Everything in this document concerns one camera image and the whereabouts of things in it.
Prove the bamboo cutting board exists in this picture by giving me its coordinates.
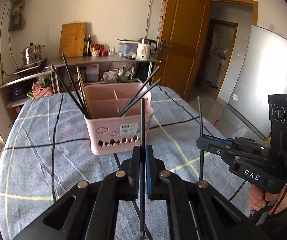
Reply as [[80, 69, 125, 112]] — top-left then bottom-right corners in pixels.
[[59, 22, 87, 58]]

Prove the black camera module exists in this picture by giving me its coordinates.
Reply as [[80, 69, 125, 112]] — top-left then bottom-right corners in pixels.
[[268, 94, 287, 179]]

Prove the olive green curtain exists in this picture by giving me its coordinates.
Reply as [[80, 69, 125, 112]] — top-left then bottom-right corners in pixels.
[[9, 0, 25, 31]]

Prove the right hand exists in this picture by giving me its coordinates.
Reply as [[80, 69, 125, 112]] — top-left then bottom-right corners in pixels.
[[248, 185, 287, 214]]

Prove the clear plastic storage box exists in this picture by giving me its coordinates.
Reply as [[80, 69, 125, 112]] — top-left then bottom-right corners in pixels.
[[118, 39, 138, 57]]

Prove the induction cooker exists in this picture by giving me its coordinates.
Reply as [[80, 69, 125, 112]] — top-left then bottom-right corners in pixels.
[[14, 57, 48, 76]]

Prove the low side shelf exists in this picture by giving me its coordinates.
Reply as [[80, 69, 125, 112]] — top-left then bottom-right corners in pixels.
[[0, 70, 59, 122]]

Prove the red lidded jar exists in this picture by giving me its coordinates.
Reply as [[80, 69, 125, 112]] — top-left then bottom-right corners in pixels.
[[91, 43, 108, 57]]

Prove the pink utensil basket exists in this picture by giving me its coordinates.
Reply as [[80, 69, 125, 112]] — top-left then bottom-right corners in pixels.
[[85, 82, 141, 155]]

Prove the light wooden chopstick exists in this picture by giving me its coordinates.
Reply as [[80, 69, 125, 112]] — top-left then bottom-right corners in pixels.
[[76, 66, 93, 119]]

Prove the blue checked tablecloth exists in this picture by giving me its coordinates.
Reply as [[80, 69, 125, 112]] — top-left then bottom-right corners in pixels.
[[0, 86, 254, 240]]

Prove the wooden door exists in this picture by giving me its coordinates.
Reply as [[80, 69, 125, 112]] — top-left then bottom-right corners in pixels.
[[153, 0, 211, 100]]

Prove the steel kitchen table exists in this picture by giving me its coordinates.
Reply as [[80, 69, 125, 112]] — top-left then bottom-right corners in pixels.
[[47, 54, 161, 93]]

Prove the white electric kettle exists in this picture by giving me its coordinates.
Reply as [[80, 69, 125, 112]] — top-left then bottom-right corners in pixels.
[[137, 38, 158, 60]]

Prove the glass cup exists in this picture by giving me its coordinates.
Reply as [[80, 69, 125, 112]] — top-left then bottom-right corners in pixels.
[[108, 46, 115, 56]]

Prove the dark sauce bottle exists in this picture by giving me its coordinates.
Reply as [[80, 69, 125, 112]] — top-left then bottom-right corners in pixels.
[[87, 34, 92, 56]]

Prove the black chopstick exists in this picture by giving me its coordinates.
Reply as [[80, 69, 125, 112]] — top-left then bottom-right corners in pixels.
[[50, 64, 88, 118], [118, 78, 161, 117], [62, 53, 86, 114], [118, 66, 161, 117], [197, 96, 204, 180], [139, 98, 146, 239]]

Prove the silver refrigerator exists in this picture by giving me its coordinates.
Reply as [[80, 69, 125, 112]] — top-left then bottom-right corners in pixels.
[[216, 25, 287, 140]]

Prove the white plastic jug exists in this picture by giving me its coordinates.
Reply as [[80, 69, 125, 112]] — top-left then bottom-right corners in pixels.
[[86, 63, 100, 82]]

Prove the steel steamer pot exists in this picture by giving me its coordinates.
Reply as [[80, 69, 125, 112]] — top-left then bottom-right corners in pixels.
[[20, 42, 45, 65]]

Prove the pink woven basket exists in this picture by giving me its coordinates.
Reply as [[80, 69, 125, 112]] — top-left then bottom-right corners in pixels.
[[32, 83, 53, 98]]

